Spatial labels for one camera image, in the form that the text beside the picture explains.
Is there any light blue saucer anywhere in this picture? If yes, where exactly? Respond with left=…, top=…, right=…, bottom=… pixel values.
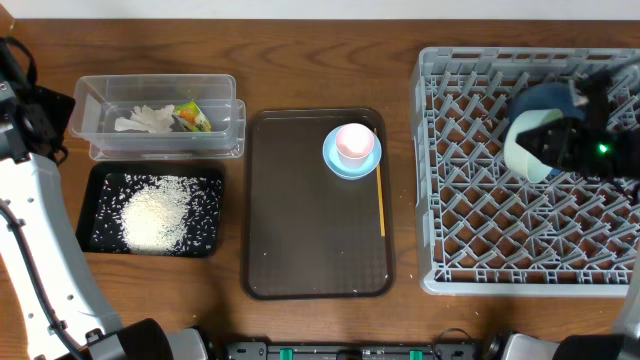
left=322, top=125, right=382, bottom=180

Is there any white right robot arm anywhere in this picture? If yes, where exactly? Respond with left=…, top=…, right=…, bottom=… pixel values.
left=502, top=65, right=639, bottom=360

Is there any wooden chopstick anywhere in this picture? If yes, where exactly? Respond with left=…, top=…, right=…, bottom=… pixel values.
left=376, top=157, right=386, bottom=238

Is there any yellow green snack wrapper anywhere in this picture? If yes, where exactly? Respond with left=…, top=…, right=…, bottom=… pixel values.
left=173, top=102, right=212, bottom=132

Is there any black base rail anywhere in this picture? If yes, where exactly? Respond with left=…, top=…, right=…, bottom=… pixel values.
left=224, top=341, right=500, bottom=360

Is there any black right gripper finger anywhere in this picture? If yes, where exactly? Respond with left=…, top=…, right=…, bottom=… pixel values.
left=516, top=118, right=573, bottom=170
left=569, top=70, right=612, bottom=130

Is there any pink cup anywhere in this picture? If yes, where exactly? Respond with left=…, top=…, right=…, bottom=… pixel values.
left=336, top=123, right=375, bottom=160

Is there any white rice pile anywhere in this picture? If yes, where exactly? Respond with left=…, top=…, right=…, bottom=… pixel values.
left=92, top=172, right=224, bottom=256

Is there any dark blue plate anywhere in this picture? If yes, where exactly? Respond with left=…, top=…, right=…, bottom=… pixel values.
left=503, top=82, right=584, bottom=175

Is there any brown plastic serving tray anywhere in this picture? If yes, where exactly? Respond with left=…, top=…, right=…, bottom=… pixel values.
left=242, top=108, right=394, bottom=300

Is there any black rectangular tray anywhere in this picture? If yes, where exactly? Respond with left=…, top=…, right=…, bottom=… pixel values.
left=76, top=162, right=224, bottom=252

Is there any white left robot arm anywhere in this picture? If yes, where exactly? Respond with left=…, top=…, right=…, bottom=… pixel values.
left=1, top=37, right=215, bottom=360

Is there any mint green bowl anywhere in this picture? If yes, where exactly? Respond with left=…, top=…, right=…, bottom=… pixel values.
left=503, top=109, right=562, bottom=183

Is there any grey plastic dishwasher rack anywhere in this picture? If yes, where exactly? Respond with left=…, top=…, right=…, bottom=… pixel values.
left=410, top=47, right=639, bottom=297

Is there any clear plastic waste bin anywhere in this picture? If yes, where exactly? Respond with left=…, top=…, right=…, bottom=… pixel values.
left=69, top=74, right=246, bottom=161

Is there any white tissue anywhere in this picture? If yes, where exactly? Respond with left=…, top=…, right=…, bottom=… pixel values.
left=114, top=105, right=175, bottom=133

